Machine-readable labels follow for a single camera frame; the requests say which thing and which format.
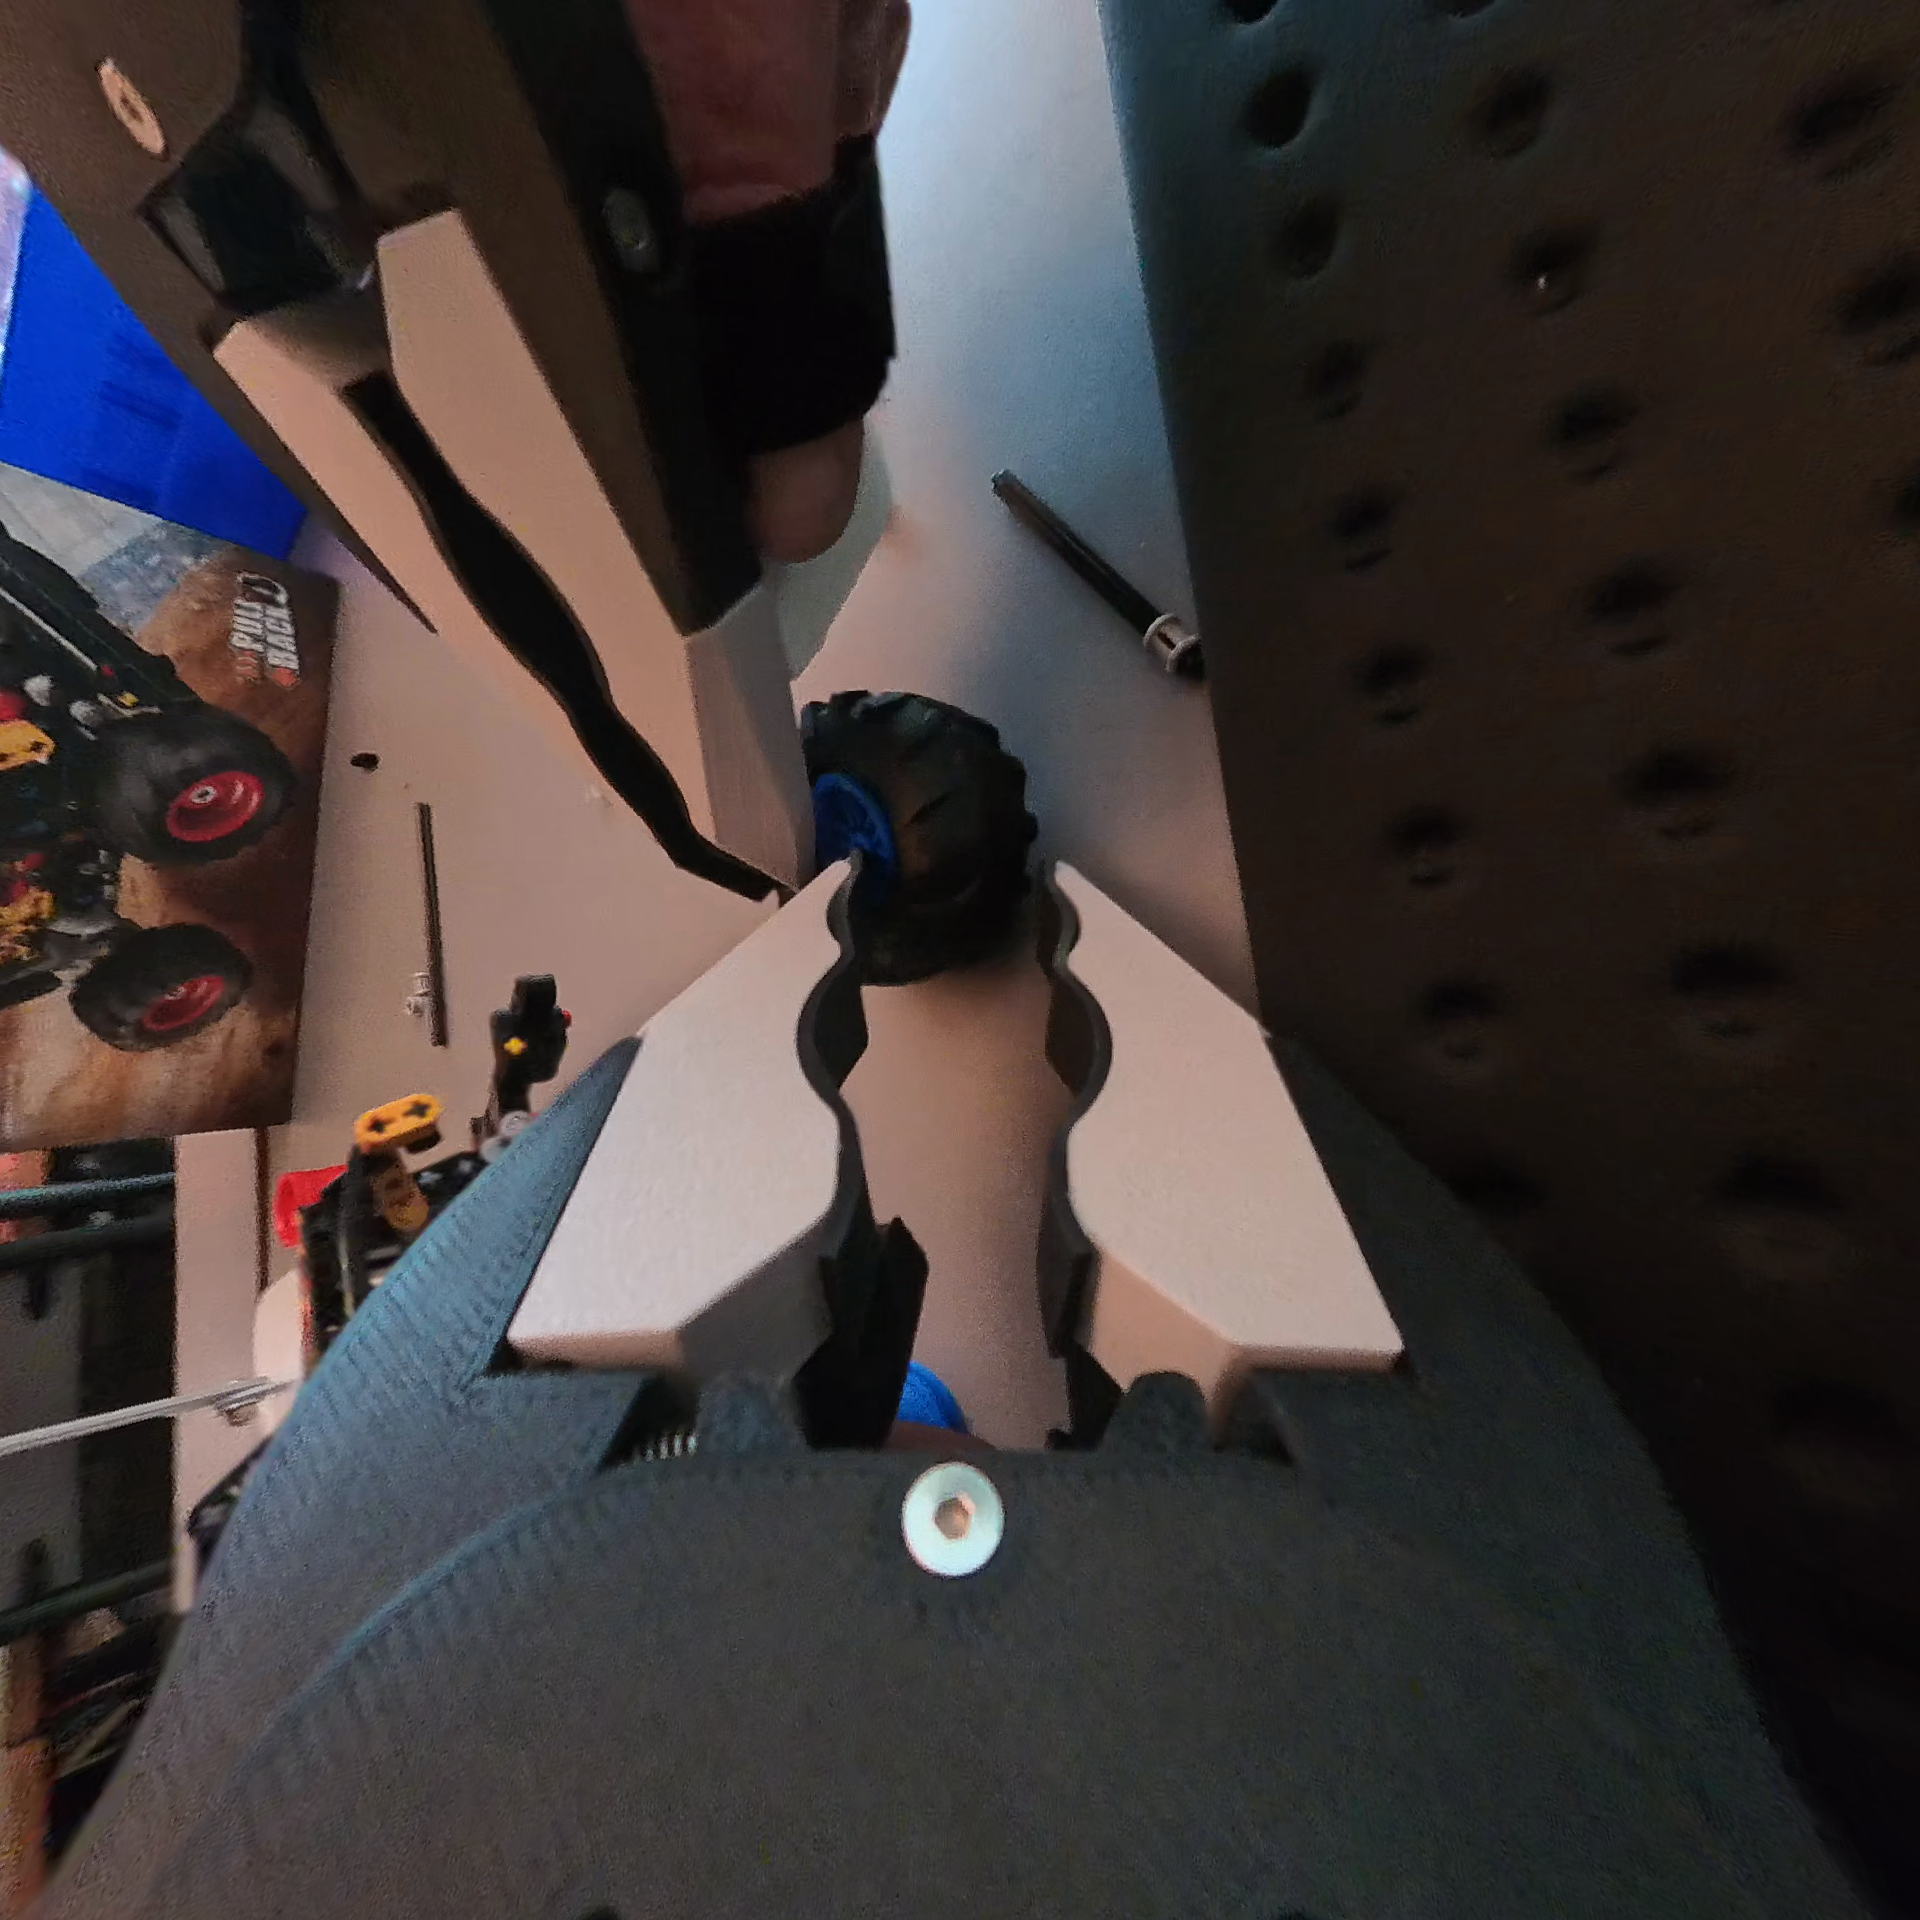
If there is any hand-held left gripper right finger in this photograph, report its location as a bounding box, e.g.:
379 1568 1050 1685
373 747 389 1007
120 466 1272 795
1035 858 1411 1454

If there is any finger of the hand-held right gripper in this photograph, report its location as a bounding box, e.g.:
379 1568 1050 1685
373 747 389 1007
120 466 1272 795
210 292 790 905
374 205 823 901

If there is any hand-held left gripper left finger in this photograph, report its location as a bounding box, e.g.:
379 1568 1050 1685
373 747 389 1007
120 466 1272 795
504 858 933 1454

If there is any toy brick monster truck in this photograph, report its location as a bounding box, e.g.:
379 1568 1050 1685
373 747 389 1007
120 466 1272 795
186 972 580 1570

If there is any black toy wheel blue rim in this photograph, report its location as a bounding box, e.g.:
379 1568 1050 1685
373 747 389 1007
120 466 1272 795
795 690 1040 990

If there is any grey desk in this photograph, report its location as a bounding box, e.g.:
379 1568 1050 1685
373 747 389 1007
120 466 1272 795
172 0 1262 1652

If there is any blue storage bin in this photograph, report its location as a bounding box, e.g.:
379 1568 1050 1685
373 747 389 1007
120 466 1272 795
0 149 310 559

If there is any long black axle rod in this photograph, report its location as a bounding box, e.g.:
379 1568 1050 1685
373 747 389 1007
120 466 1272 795
414 802 453 1047

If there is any printed toy truck box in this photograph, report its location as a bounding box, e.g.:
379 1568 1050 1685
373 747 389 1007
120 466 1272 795
0 455 344 1153

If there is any black axle with grey bushing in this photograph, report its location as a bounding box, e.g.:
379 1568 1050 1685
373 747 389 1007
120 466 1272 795
990 467 1207 680

